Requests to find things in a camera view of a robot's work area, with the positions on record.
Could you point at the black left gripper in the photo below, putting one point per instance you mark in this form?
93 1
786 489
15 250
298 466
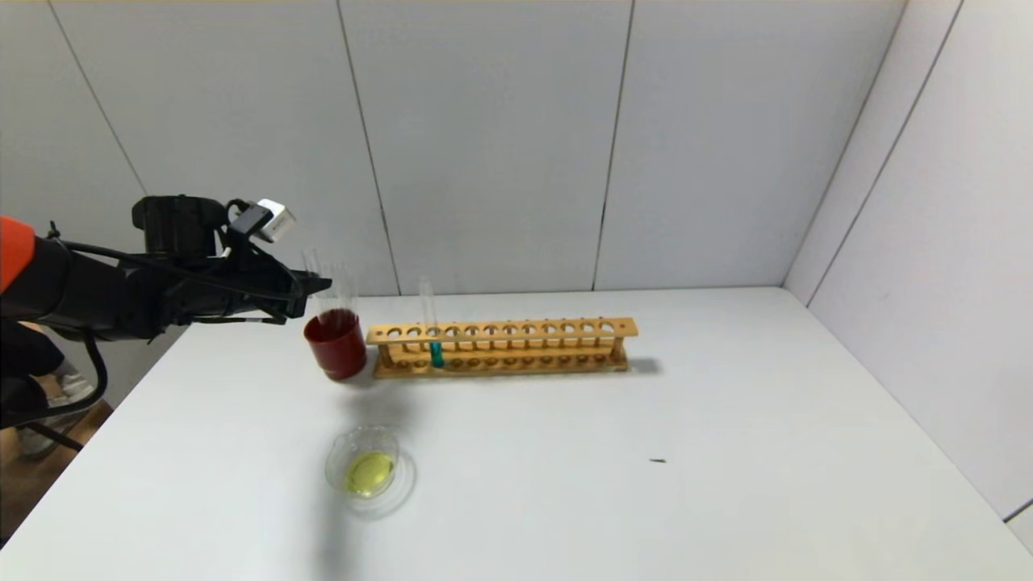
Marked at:
292 292

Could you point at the wooden test tube rack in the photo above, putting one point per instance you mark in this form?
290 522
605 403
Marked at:
631 328

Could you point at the blue pigment glass test tube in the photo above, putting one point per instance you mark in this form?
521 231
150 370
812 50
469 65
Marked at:
437 355

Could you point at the clear empty test tube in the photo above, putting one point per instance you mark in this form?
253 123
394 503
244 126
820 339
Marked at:
331 298
349 286

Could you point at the clear glass beaker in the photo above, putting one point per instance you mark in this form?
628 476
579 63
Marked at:
367 476

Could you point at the thin black bar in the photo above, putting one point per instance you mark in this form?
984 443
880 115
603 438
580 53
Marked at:
60 437

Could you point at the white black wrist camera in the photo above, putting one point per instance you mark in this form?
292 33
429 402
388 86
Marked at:
274 219

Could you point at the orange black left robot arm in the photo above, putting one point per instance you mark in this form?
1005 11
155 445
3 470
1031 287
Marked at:
89 286

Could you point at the black trousers of person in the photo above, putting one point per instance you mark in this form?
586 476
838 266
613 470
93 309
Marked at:
24 355

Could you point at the red plastic cup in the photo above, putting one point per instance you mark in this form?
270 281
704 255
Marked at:
339 355

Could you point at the grey white sneaker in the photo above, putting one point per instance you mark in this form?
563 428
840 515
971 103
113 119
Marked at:
48 444
73 387

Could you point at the yellow pigment glass test tube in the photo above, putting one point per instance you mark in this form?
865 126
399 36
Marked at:
311 260

